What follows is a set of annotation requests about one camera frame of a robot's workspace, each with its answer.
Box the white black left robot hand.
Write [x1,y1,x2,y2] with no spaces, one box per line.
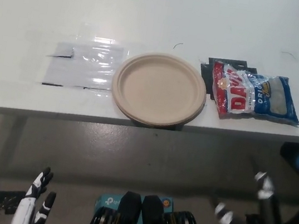
[10,162,61,224]

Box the red blue sunflower seed bag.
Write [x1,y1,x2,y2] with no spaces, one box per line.
[205,60,299,131]

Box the black floor foot plate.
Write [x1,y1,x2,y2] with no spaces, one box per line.
[244,211,267,224]
[0,187,27,217]

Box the beige paper plate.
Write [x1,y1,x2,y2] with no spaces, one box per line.
[106,45,212,133]

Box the grey upright table leg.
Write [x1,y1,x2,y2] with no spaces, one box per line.
[0,113,29,183]

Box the teal router box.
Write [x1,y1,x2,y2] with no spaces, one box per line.
[92,185,176,224]

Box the clear plastic taped grey sheet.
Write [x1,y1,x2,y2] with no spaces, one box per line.
[34,27,131,99]

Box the black tape marker patch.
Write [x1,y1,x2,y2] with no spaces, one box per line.
[196,55,259,106]

